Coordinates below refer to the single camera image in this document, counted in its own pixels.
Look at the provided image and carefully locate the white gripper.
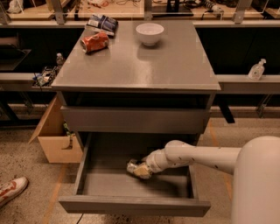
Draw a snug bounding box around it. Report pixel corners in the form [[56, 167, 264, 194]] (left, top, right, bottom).
[[133, 150, 169, 179]]

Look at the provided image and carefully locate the open grey middle drawer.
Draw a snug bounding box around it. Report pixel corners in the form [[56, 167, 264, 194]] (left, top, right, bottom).
[[59, 133, 211, 217]]

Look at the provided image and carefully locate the crushed silver 7up can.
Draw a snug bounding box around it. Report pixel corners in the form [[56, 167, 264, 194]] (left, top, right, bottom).
[[127, 159, 145, 176]]

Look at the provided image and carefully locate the closed grey top drawer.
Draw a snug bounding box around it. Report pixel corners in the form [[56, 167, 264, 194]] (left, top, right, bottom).
[[60, 106, 209, 134]]

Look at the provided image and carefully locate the grey drawer cabinet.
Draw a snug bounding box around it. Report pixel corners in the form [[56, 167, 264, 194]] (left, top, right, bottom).
[[51, 19, 221, 218]]

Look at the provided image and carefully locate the wire basket with clutter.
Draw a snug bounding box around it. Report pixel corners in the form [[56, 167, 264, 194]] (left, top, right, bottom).
[[32, 66, 57, 88]]

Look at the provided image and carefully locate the white ceramic bowl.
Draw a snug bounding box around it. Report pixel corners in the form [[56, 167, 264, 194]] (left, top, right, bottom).
[[136, 23, 165, 46]]

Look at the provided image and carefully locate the crushed orange soda can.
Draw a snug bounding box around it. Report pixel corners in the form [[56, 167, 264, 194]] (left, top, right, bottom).
[[80, 32, 109, 53]]

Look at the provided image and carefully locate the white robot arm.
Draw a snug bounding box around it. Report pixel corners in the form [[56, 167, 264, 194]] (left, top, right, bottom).
[[128, 136, 280, 224]]

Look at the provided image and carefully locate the small plastic water bottle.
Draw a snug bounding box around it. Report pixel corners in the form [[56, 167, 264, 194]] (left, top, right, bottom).
[[56, 52, 65, 70]]

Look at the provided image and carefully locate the white red sneaker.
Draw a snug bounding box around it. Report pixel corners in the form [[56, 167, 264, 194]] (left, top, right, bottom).
[[0, 177, 29, 207]]

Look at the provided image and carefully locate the cardboard box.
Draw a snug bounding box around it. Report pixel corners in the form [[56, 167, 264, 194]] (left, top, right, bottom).
[[29, 95, 83, 163]]

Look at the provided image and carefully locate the clear sanitizer pump bottle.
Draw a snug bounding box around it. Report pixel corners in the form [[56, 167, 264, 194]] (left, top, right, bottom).
[[248, 59, 266, 81]]

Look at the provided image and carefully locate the blue chip bag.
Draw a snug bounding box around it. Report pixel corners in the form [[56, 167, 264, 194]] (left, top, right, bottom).
[[86, 14, 118, 36]]

